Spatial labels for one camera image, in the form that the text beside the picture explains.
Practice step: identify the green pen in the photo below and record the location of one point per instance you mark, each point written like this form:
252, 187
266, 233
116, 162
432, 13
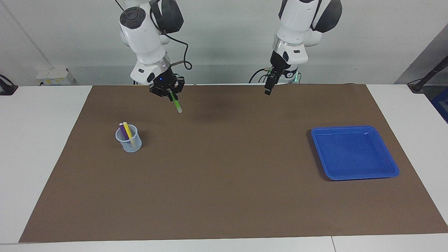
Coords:
176, 104

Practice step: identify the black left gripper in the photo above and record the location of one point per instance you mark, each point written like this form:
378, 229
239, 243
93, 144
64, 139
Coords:
278, 66

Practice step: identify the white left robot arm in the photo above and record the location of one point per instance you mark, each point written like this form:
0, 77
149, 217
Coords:
301, 24

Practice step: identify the white power strip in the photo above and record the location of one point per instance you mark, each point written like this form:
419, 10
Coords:
54, 77

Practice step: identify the brown table mat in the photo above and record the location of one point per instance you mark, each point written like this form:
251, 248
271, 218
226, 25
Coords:
224, 192

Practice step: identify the black tripod pole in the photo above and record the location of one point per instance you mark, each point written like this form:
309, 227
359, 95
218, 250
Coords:
428, 75

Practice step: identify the blue plastic tray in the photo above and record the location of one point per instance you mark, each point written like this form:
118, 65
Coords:
353, 157

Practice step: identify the translucent plastic cup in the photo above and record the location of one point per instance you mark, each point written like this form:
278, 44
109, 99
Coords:
135, 146

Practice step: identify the yellow pen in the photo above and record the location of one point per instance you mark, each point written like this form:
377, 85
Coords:
128, 132

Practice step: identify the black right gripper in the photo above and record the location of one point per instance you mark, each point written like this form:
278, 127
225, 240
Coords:
164, 84

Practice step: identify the green lit connector block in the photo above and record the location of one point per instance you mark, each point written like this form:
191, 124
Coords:
296, 77

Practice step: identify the black clamp stand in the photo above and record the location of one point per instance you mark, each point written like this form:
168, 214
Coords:
7, 89

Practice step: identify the purple pen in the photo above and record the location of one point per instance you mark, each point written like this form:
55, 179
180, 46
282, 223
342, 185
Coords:
123, 132

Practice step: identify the blue box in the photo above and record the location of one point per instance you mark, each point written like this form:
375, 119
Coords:
441, 105

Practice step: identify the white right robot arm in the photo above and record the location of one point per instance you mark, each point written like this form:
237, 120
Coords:
147, 38

